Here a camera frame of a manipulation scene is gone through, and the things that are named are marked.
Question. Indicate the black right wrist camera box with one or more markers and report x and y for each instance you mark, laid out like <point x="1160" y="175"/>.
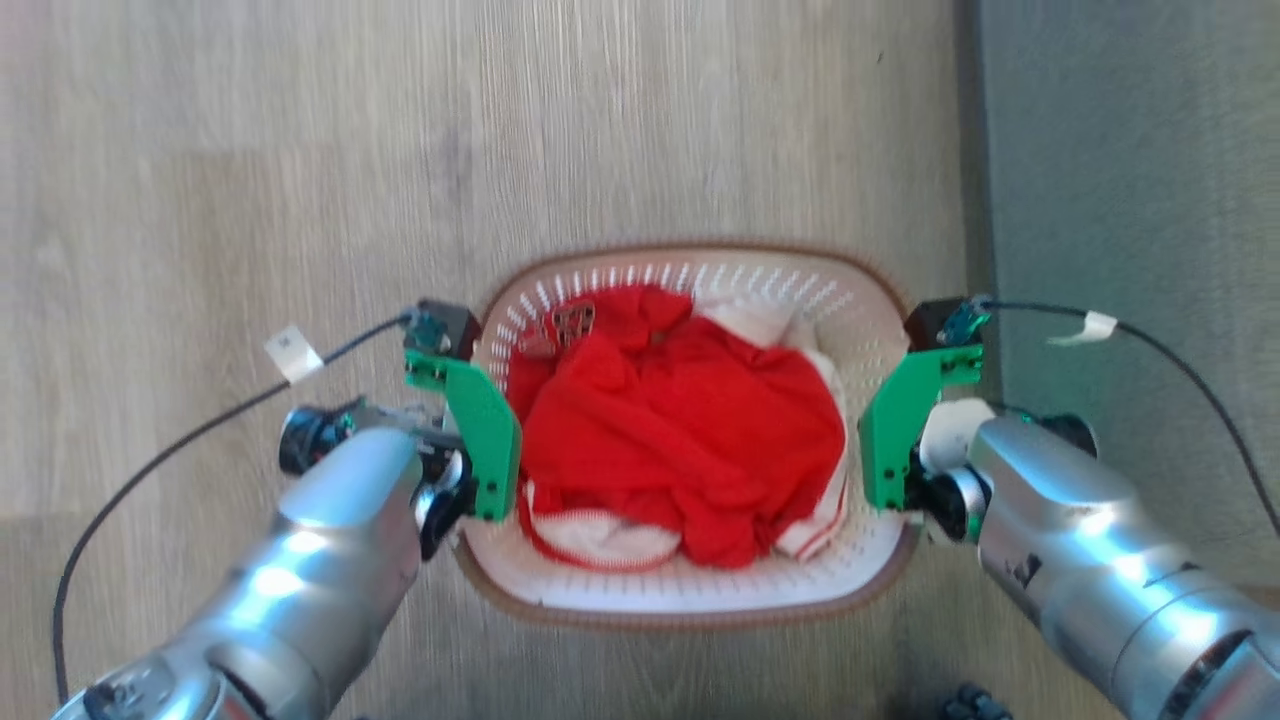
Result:
<point x="940" y="322"/>

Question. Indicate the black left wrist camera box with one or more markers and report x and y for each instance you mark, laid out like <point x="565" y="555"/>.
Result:
<point x="450" y="326"/>

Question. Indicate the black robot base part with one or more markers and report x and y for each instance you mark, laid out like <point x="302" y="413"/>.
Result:
<point x="975" y="703"/>

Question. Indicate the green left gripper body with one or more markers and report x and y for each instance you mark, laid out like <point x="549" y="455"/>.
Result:
<point x="488" y="430"/>

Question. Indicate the grey fabric sofa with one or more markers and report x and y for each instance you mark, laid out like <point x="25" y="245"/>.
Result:
<point x="1130" y="180"/>

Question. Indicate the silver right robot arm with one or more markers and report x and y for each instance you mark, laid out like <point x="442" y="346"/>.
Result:
<point x="1090" y="560"/>

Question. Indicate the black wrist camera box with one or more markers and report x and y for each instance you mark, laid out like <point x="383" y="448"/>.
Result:
<point x="940" y="322"/>
<point x="450" y="326"/>

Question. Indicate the white laundry basket brown rim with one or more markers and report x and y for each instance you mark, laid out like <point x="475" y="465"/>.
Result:
<point x="700" y="590"/>

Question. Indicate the white garment with red stripes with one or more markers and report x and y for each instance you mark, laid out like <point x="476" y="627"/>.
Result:
<point x="600" y="535"/>

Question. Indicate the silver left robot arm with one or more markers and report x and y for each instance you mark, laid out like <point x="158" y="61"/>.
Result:
<point x="320" y="560"/>

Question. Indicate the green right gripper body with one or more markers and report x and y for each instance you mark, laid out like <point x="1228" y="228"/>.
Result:
<point x="895" y="430"/>

